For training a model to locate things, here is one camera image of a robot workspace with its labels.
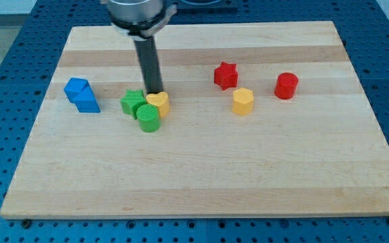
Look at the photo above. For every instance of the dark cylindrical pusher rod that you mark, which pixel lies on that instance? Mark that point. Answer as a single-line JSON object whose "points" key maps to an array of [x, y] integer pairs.
{"points": [[149, 64]]}

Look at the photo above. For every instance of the green star block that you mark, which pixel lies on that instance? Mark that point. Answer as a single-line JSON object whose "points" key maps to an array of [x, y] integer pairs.
{"points": [[131, 101]]}

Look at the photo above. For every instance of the red star block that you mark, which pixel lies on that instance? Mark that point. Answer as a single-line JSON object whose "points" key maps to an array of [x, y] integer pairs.
{"points": [[226, 75]]}

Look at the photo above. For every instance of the yellow heart block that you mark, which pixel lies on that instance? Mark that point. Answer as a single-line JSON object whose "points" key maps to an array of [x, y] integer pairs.
{"points": [[161, 101]]}

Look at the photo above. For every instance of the green cylinder block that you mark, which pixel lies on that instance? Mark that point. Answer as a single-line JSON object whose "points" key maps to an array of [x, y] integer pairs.
{"points": [[148, 118]]}

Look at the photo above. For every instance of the blue triangle block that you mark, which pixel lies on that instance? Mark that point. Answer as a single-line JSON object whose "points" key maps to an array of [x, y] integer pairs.
{"points": [[86, 102]]}

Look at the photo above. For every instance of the blue cube block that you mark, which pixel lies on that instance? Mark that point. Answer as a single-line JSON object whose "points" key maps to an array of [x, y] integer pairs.
{"points": [[74, 87]]}

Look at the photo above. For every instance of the yellow hexagon block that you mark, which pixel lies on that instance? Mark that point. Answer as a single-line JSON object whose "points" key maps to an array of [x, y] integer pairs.
{"points": [[243, 101]]}

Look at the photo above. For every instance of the light wooden board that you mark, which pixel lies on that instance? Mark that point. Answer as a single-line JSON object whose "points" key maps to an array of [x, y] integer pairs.
{"points": [[319, 154]]}

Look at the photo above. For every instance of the red cylinder block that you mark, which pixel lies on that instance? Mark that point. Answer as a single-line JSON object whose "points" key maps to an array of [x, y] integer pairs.
{"points": [[286, 85]]}

